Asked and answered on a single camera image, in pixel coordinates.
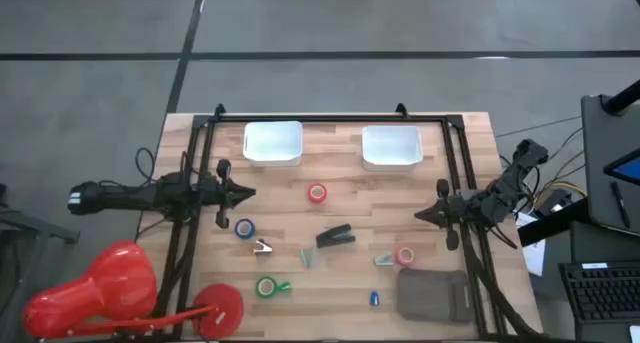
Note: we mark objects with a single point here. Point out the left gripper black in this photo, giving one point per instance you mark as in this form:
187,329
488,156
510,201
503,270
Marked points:
223,193

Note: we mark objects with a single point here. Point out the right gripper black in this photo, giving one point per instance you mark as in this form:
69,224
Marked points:
462,208

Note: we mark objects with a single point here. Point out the blue tape roll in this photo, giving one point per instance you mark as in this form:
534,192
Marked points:
238,229

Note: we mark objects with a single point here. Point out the pink tape roll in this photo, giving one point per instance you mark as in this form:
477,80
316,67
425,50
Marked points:
398,256

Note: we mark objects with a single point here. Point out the black silver staple remover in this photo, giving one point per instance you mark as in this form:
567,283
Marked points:
263,248

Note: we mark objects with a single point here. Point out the teal mini stapler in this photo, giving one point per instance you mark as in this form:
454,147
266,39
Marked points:
384,259

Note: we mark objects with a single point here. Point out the red tape roll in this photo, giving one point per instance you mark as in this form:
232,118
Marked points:
312,193

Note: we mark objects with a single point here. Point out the green tape roll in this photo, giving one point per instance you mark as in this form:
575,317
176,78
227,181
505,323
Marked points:
259,287

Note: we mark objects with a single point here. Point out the black stapler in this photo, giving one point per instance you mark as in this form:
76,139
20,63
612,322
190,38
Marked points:
334,237

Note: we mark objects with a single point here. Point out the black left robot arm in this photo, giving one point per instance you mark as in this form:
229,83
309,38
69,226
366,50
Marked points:
125,195

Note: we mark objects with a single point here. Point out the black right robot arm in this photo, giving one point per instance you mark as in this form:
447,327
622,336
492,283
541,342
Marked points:
510,180

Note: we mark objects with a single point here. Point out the small blue staple remover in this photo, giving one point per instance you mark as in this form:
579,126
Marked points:
374,298

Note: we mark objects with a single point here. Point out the white plastic bin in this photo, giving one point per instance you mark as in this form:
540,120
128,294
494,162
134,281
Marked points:
273,143
392,147

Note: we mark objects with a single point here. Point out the grey fabric pouch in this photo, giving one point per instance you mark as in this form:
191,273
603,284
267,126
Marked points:
432,295

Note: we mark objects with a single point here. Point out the white paper sheet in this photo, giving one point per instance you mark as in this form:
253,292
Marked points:
535,253

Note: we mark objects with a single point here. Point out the black desk beam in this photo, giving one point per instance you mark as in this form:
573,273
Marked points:
550,228

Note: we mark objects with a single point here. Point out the black power brick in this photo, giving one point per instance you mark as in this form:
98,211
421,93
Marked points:
555,202

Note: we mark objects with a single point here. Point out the dark grey desk top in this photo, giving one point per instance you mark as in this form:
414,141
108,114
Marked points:
597,183

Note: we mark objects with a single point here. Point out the red desk lamp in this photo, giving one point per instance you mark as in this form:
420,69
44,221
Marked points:
100,288

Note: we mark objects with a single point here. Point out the black keyboard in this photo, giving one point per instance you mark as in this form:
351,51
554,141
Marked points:
602,293

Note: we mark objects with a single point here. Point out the black pen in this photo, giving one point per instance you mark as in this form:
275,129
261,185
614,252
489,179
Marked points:
620,205

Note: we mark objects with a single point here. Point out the tablet with blue screen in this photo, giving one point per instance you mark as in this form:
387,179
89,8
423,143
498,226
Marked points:
627,169

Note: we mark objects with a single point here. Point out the black metal stand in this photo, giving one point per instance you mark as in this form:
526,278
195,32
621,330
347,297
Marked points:
35,228

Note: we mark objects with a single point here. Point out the black pole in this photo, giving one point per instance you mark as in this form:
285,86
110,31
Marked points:
622,100

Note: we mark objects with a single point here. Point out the black aluminium table frame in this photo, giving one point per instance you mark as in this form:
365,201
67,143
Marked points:
325,118

